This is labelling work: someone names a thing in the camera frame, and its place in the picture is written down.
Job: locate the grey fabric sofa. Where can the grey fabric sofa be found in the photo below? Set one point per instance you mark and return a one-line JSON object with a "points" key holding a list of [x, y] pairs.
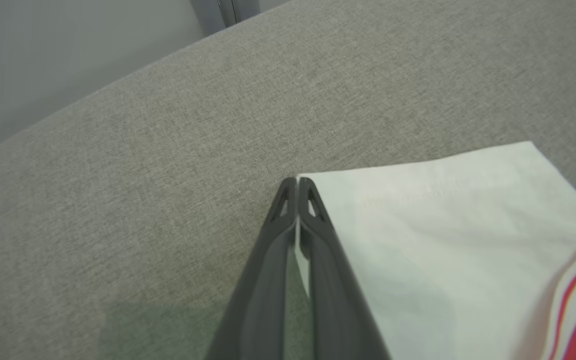
{"points": [[143, 200]]}

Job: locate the red number jersey white sleeves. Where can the red number jersey white sleeves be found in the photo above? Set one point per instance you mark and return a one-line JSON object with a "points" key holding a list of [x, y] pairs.
{"points": [[443, 250]]}

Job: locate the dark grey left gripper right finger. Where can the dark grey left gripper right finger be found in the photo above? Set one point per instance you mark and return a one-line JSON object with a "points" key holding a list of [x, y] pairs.
{"points": [[335, 295]]}

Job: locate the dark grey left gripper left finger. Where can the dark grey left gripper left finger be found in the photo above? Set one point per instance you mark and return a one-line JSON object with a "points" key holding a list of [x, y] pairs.
{"points": [[260, 285]]}

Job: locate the grey metal partition post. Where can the grey metal partition post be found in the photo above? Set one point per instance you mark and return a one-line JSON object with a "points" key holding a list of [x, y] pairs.
{"points": [[228, 12]]}

